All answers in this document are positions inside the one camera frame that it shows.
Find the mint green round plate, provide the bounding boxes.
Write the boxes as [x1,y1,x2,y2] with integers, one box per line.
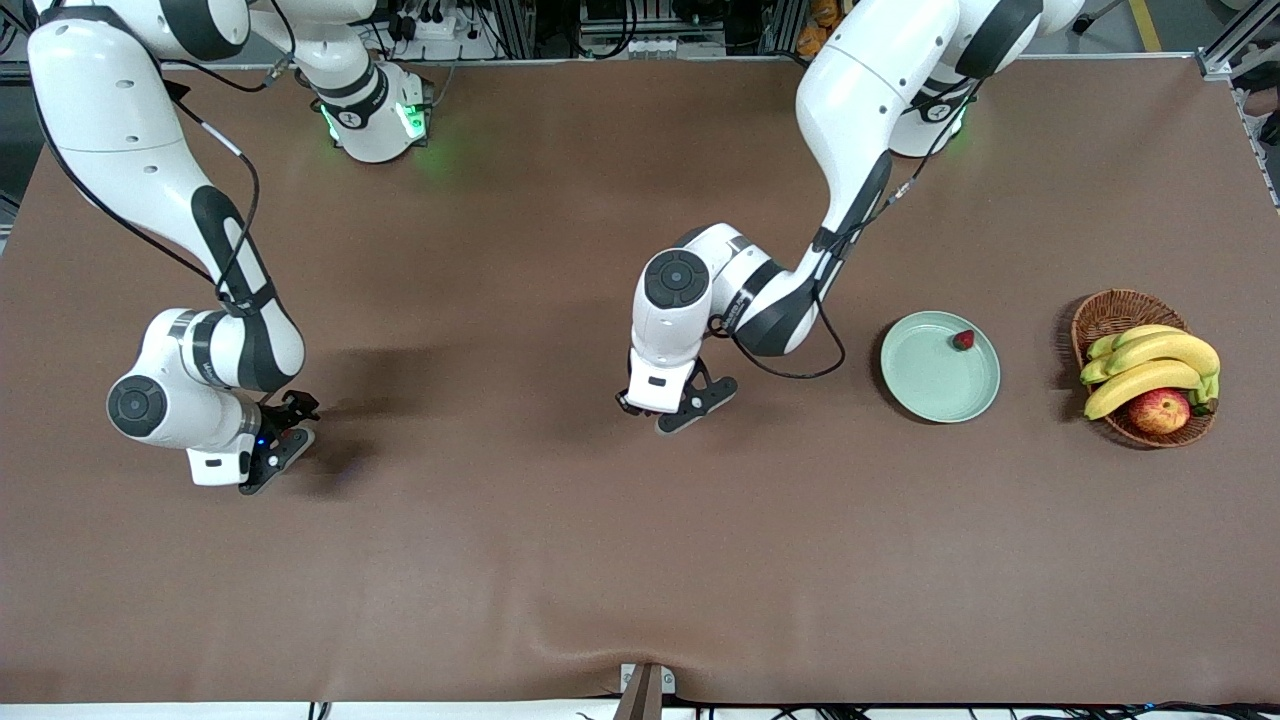
[880,311,1001,425]

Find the brown tablecloth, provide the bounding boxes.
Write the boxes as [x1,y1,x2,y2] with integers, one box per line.
[0,55,1280,706]

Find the long white socket strip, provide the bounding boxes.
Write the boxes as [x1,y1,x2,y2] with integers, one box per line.
[585,35,728,59]

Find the pile of orange buns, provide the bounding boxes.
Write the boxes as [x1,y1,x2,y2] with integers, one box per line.
[797,0,851,56]

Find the white power strip black plugs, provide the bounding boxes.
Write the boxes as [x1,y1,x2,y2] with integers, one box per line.
[385,0,471,43]

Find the brown wicker basket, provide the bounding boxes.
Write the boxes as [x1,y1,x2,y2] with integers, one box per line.
[1071,289,1218,449]

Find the large yellow banana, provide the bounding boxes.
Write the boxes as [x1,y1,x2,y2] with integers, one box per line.
[1084,359,1207,421]

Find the red yellow apple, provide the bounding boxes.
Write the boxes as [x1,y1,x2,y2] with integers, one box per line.
[1127,388,1192,436]

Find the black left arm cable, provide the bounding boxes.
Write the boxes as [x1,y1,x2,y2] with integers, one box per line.
[705,80,986,381]

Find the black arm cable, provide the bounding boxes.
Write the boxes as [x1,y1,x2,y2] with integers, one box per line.
[30,0,301,306]
[705,80,986,381]

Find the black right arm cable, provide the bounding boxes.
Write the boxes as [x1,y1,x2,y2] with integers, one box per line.
[30,0,301,306]

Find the white metal bracket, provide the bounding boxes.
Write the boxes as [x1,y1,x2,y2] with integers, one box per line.
[619,663,678,695]

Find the brown mounting post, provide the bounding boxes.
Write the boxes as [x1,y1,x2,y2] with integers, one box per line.
[612,664,664,720]

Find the aluminium frame upright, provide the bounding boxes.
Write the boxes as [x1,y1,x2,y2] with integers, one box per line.
[490,0,536,61]
[760,0,806,56]

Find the aluminium frame profile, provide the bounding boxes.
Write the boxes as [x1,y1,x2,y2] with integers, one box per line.
[1195,0,1280,81]
[0,0,41,86]

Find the aluminium table edge rail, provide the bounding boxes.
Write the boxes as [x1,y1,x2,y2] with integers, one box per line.
[1228,75,1280,211]

